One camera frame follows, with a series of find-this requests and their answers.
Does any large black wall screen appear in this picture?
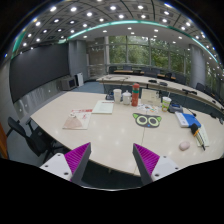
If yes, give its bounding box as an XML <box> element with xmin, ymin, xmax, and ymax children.
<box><xmin>9</xmin><ymin>44</ymin><xmax>69</xmax><ymax>102</ymax></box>

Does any white paper stand sign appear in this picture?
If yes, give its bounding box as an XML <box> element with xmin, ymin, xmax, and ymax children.
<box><xmin>141</xmin><ymin>89</ymin><xmax>161</xmax><ymax>106</ymax></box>

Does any grey box device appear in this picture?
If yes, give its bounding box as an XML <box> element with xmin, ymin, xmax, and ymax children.
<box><xmin>60</xmin><ymin>77</ymin><xmax>76</xmax><ymax>91</ymax></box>

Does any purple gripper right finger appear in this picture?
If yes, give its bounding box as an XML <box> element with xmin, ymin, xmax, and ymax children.
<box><xmin>133</xmin><ymin>143</ymin><xmax>180</xmax><ymax>185</ymax></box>

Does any white lidded mug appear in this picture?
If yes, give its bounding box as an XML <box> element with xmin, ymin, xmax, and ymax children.
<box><xmin>122</xmin><ymin>91</ymin><xmax>131</xmax><ymax>105</ymax></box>

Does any red white magazine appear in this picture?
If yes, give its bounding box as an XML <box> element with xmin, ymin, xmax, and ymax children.
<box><xmin>63</xmin><ymin>109</ymin><xmax>92</xmax><ymax>130</ymax></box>

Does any blue notebook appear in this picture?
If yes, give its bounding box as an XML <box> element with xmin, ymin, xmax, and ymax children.
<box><xmin>175</xmin><ymin>112</ymin><xmax>201</xmax><ymax>128</ymax></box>

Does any white booklet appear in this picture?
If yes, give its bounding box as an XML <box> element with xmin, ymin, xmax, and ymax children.
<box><xmin>92</xmin><ymin>100</ymin><xmax>114</xmax><ymax>114</ymax></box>

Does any black yellow brush tool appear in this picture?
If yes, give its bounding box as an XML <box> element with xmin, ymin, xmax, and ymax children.
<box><xmin>190</xmin><ymin>123</ymin><xmax>205</xmax><ymax>150</ymax></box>

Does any red green thermos bottle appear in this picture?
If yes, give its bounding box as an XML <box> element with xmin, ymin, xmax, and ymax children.
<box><xmin>132</xmin><ymin>83</ymin><xmax>140</xmax><ymax>107</ymax></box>

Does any pink computer mouse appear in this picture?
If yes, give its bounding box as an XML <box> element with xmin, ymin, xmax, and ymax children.
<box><xmin>179</xmin><ymin>141</ymin><xmax>190</xmax><ymax>151</ymax></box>

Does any green white drink cup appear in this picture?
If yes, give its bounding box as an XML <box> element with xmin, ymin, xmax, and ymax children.
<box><xmin>162</xmin><ymin>97</ymin><xmax>171</xmax><ymax>112</ymax></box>

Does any black cat face mousepad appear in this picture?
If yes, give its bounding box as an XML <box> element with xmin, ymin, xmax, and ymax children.
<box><xmin>133</xmin><ymin>113</ymin><xmax>162</xmax><ymax>128</ymax></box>

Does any white paper cup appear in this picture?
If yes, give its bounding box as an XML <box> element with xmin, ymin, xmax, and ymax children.
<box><xmin>113</xmin><ymin>89</ymin><xmax>122</xmax><ymax>103</ymax></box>

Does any black office chair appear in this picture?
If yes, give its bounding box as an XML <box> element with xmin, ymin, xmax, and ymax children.
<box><xmin>8</xmin><ymin>117</ymin><xmax>63</xmax><ymax>162</ymax></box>

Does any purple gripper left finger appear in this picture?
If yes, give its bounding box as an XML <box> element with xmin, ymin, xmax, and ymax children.
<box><xmin>41</xmin><ymin>143</ymin><xmax>91</xmax><ymax>185</ymax></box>

